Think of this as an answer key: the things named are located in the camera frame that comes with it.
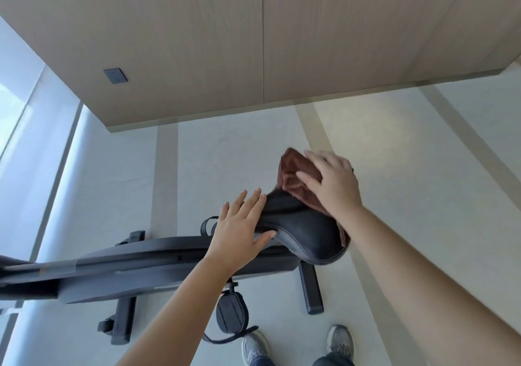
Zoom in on person's right forearm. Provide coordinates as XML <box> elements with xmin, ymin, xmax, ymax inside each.
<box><xmin>335</xmin><ymin>205</ymin><xmax>521</xmax><ymax>366</ymax></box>

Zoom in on brown cleaning cloth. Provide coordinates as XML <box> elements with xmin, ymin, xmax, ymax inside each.
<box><xmin>276</xmin><ymin>147</ymin><xmax>351</xmax><ymax>248</ymax></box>

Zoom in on grey left sneaker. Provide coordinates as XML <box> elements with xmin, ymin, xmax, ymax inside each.
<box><xmin>242</xmin><ymin>331</ymin><xmax>271</xmax><ymax>366</ymax></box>

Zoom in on person's left hand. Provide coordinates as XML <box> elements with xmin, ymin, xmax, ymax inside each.
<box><xmin>203</xmin><ymin>188</ymin><xmax>277</xmax><ymax>277</ymax></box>

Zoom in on person's left forearm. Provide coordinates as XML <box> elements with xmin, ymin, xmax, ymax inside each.
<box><xmin>113</xmin><ymin>257</ymin><xmax>233</xmax><ymax>366</ymax></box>

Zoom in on translucent window blind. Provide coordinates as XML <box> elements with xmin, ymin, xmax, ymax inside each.
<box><xmin>0</xmin><ymin>16</ymin><xmax>84</xmax><ymax>310</ymax></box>

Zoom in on black exercise bike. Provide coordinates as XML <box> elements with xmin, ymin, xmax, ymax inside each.
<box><xmin>0</xmin><ymin>189</ymin><xmax>352</xmax><ymax>346</ymax></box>

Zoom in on dark wall socket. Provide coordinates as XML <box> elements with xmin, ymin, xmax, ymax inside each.
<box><xmin>103</xmin><ymin>67</ymin><xmax>129</xmax><ymax>85</ymax></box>

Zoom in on grey sneaker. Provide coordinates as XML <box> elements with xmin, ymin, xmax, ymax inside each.
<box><xmin>326</xmin><ymin>325</ymin><xmax>355</xmax><ymax>362</ymax></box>
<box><xmin>242</xmin><ymin>331</ymin><xmax>271</xmax><ymax>366</ymax></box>

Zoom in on grey right sneaker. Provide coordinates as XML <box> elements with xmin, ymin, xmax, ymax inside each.
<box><xmin>326</xmin><ymin>325</ymin><xmax>355</xmax><ymax>362</ymax></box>

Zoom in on blue jeans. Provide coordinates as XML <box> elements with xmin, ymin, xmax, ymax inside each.
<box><xmin>250</xmin><ymin>352</ymin><xmax>355</xmax><ymax>366</ymax></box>

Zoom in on person's right hand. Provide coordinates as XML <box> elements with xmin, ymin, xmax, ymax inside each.
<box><xmin>295</xmin><ymin>149</ymin><xmax>363</xmax><ymax>220</ymax></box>

